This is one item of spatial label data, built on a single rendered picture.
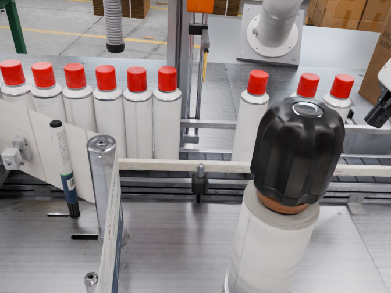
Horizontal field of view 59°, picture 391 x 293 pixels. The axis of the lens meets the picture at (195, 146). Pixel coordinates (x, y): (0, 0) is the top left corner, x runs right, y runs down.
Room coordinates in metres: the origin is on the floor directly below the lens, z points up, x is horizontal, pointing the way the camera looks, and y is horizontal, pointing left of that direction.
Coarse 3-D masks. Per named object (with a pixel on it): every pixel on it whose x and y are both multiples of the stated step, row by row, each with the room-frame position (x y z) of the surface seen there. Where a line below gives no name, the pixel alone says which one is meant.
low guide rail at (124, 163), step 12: (120, 168) 0.50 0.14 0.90; (132, 168) 0.50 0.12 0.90; (144, 168) 0.51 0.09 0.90; (156, 168) 0.51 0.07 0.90; (168, 168) 0.51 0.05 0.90; (180, 168) 0.51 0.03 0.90; (192, 168) 0.51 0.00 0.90; (204, 168) 0.51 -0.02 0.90; (216, 168) 0.52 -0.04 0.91; (228, 168) 0.52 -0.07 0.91; (240, 168) 0.52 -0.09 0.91; (336, 168) 0.53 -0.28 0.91; (348, 168) 0.54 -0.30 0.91; (360, 168) 0.54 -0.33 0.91; (372, 168) 0.54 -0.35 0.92; (384, 168) 0.54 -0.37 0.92
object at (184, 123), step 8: (152, 120) 0.58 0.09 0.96; (184, 120) 0.59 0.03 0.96; (192, 120) 0.59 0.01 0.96; (200, 120) 0.59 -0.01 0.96; (208, 120) 0.60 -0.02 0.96; (216, 120) 0.60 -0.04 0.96; (224, 120) 0.60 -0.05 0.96; (216, 128) 0.59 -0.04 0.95; (224, 128) 0.59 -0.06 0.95; (232, 128) 0.59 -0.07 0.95; (352, 128) 0.61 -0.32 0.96; (360, 128) 0.61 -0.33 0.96; (368, 128) 0.61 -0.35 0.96; (376, 128) 0.61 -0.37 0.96; (384, 128) 0.62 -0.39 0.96
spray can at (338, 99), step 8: (336, 80) 0.57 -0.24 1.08; (344, 80) 0.56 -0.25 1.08; (352, 80) 0.57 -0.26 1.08; (336, 88) 0.57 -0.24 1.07; (344, 88) 0.56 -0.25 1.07; (328, 96) 0.57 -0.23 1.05; (336, 96) 0.56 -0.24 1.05; (344, 96) 0.56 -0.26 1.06; (328, 104) 0.56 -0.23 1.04; (336, 104) 0.55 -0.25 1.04; (344, 104) 0.55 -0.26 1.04; (344, 112) 0.55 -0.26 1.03; (344, 120) 0.56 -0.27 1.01
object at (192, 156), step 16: (224, 160) 0.57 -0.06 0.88; (352, 160) 0.61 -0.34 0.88; (368, 160) 0.61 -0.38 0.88; (384, 160) 0.62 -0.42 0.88; (128, 176) 0.51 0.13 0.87; (144, 176) 0.51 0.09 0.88; (160, 176) 0.51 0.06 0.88; (176, 176) 0.51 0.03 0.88; (208, 176) 0.52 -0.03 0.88; (224, 176) 0.52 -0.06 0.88; (240, 176) 0.53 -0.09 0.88; (336, 176) 0.55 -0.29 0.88; (352, 176) 0.55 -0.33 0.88; (368, 176) 0.56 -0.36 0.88
